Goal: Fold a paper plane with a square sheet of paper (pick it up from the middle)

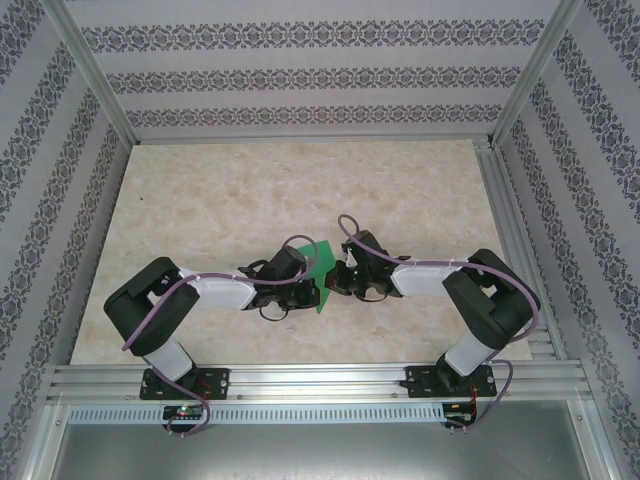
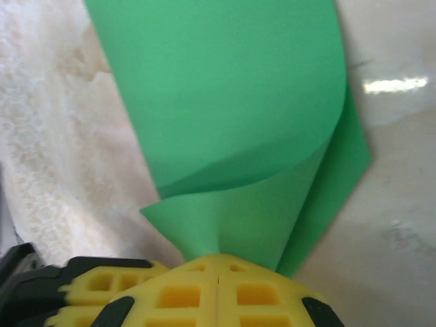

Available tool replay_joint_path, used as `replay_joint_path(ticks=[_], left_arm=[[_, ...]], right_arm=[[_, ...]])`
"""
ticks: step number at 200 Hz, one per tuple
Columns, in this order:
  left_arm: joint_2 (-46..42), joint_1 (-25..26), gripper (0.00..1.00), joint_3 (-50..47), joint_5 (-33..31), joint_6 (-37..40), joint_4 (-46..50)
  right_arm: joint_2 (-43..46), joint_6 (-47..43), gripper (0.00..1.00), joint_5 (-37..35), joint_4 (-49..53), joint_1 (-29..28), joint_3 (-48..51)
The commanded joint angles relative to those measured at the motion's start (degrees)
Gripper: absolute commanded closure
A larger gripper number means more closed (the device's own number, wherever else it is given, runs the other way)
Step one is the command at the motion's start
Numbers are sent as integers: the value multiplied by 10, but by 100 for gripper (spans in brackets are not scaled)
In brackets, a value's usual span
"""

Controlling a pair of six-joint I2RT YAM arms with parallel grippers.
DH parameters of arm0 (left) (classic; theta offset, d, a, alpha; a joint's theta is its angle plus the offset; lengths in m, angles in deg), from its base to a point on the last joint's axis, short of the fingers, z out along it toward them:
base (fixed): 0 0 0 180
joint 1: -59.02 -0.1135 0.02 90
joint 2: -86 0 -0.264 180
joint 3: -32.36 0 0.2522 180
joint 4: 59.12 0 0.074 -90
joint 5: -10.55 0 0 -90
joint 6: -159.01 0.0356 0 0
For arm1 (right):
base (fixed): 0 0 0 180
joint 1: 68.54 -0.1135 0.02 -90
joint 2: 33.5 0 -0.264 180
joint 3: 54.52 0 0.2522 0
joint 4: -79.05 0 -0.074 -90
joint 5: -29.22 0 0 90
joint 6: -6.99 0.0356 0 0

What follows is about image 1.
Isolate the green square paper sheet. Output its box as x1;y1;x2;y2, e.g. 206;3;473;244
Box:
294;239;336;315

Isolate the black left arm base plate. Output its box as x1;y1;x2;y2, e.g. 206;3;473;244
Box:
139;367;231;401

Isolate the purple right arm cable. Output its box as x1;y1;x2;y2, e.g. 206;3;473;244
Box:
337;213;541;434

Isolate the aluminium side rail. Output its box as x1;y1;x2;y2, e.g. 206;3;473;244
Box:
472;138;571;362

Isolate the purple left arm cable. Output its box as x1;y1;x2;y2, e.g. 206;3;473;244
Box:
122;233;319;439

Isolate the slotted grey cable duct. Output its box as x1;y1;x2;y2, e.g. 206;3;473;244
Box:
67;402;447;426

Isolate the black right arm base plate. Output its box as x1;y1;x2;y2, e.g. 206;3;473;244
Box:
405;364;499;400

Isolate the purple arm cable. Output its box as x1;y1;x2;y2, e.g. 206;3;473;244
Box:
337;213;541;434
122;233;319;439

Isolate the long aluminium mounting rail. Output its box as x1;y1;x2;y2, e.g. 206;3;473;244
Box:
47;362;594;404

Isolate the aluminium frame post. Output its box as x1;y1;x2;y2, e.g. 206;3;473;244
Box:
44;0;139;147
487;0;586;149

